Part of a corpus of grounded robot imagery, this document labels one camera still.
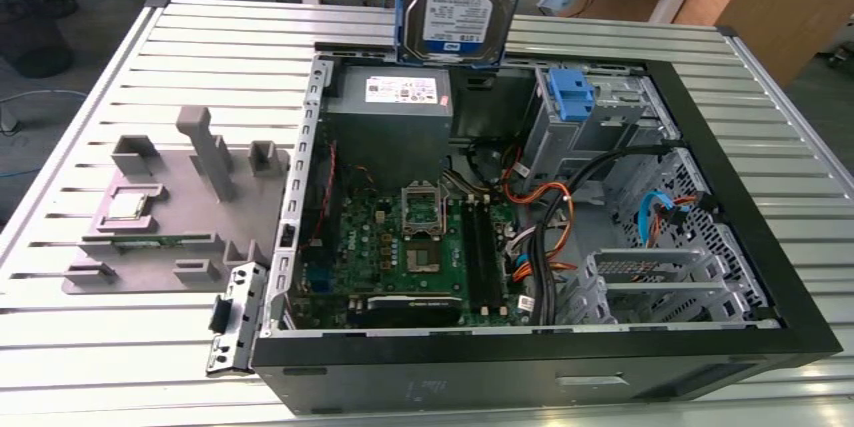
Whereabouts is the blue data wire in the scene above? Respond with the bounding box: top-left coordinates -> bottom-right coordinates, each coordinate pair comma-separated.
637,191 -> 668,248

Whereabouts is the orange black power wire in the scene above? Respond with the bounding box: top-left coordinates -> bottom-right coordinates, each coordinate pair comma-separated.
656,194 -> 712,241

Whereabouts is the silver disk bay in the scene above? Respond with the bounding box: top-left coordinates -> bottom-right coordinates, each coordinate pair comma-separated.
572,246 -> 779,328

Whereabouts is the metal socket cover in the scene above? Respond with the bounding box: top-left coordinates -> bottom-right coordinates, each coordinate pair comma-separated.
397,180 -> 446,241

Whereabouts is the grey power supply unit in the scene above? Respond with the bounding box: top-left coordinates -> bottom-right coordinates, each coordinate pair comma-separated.
325,65 -> 456,183

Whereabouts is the CPU socket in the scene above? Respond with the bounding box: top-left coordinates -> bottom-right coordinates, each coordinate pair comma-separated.
404,241 -> 449,276

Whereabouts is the black RAM slot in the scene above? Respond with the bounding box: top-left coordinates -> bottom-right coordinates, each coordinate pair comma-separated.
480,196 -> 509,317
462,196 -> 489,317

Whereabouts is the green motherboard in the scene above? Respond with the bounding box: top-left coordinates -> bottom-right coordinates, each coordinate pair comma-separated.
296,181 -> 535,331

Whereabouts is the black case fan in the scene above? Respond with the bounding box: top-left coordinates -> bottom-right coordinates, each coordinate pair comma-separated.
306,116 -> 341,253

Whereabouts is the silver optical drive cage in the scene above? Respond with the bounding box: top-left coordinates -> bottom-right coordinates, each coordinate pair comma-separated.
523,65 -> 672,181

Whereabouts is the black graphics card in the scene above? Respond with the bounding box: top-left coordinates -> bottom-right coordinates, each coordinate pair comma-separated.
345,294 -> 462,331

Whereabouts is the blue plastic drive latch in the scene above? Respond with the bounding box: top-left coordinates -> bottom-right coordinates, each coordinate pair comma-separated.
549,69 -> 595,123

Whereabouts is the grey parts rack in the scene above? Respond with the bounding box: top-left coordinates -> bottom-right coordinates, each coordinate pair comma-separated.
59,106 -> 294,295

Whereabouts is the black PC case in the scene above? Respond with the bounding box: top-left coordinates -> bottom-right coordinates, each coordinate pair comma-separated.
246,40 -> 843,417

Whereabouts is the green RAM stick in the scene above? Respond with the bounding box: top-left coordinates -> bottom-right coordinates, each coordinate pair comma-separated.
109,234 -> 192,251

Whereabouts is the silver CPU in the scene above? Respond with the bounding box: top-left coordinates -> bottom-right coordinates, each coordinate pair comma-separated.
105,193 -> 149,221

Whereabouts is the wooden cabinet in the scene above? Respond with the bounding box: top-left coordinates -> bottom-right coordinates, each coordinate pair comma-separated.
672,0 -> 854,91

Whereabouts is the thin multicolour header wire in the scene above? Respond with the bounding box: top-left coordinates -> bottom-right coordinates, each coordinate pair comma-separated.
350,164 -> 380,194

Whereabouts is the red black twisted wire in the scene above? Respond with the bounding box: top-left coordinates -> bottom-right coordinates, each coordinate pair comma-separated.
306,141 -> 338,251

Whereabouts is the orange power wire bundle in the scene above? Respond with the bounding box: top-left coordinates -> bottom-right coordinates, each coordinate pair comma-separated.
502,181 -> 580,293

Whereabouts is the thick black cable bundle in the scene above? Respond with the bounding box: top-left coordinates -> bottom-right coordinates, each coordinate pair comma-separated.
531,143 -> 681,327

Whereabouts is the metal slot bracket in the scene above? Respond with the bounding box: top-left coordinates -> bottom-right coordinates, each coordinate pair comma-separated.
204,261 -> 268,378

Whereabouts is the pale floor cable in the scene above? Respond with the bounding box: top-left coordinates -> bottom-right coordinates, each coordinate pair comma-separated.
0,88 -> 89,104

